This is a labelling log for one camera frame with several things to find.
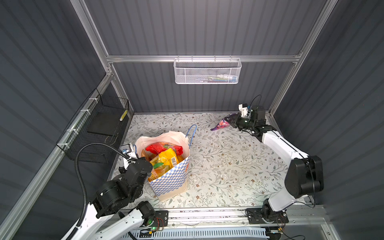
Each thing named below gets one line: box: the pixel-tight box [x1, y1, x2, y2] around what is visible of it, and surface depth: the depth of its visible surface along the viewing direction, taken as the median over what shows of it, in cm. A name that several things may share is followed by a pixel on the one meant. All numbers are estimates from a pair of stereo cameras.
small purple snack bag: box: [210, 119, 230, 131], surface depth 88 cm
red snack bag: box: [146, 142, 183, 156], surface depth 82 cm
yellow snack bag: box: [148, 148, 179, 182], surface depth 72 cm
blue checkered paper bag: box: [135, 124, 197, 202], surface depth 72 cm
